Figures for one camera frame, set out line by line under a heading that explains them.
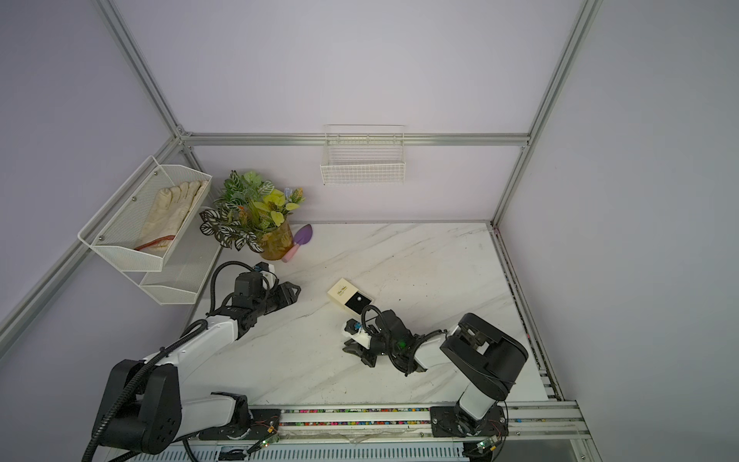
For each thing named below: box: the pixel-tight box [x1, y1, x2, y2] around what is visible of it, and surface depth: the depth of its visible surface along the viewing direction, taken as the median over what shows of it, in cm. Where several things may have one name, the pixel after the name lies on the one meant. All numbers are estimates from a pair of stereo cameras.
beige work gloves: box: [134, 179, 208, 258], surface depth 79 cm
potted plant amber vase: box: [199, 169, 306, 261], surface depth 95 cm
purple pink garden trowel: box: [281, 223, 313, 263], surface depth 117 cm
